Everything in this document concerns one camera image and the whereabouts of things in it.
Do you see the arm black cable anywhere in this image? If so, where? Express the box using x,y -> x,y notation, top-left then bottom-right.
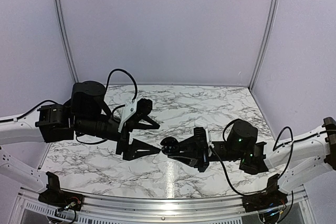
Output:
106,68 -> 139,101
209,125 -> 294,196

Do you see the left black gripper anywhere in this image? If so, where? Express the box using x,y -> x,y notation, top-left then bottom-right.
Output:
75,114 -> 162,162

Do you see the aluminium front rail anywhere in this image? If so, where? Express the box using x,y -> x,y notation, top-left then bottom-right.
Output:
9,187 -> 316,223

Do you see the right corner aluminium post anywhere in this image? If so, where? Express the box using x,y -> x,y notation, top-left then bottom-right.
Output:
248,0 -> 279,92

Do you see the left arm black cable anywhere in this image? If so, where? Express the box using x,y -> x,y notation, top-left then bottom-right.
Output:
106,68 -> 139,101

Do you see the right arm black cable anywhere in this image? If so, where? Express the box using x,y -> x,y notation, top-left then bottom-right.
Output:
209,125 -> 294,196

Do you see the white earbud charging case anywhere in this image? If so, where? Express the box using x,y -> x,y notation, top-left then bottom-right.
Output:
194,120 -> 208,129

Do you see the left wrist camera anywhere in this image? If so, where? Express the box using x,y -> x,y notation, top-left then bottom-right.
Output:
118,98 -> 153,133

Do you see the black round charging case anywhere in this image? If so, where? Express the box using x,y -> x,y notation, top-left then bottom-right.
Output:
160,137 -> 180,155

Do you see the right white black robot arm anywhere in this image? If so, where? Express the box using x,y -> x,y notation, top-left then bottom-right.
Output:
161,117 -> 335,207

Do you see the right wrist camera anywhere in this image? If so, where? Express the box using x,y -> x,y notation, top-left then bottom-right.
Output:
193,127 -> 213,150

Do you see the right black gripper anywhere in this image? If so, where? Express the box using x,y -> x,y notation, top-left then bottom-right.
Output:
168,135 -> 244,173

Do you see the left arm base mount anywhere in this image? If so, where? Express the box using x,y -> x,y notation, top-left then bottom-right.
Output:
38,172 -> 83,211

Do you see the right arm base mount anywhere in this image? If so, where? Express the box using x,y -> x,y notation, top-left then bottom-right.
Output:
242,174 -> 288,212

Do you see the left corner aluminium post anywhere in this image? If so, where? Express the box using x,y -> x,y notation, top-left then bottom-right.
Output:
54,0 -> 79,83

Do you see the corner aluminium post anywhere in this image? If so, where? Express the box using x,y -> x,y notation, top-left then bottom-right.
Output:
248,0 -> 279,92
54,0 -> 79,83

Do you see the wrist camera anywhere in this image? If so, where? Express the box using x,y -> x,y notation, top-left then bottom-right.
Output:
193,127 -> 213,150
118,98 -> 153,133

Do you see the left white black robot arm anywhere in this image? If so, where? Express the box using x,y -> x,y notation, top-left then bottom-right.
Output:
1,81 -> 160,161

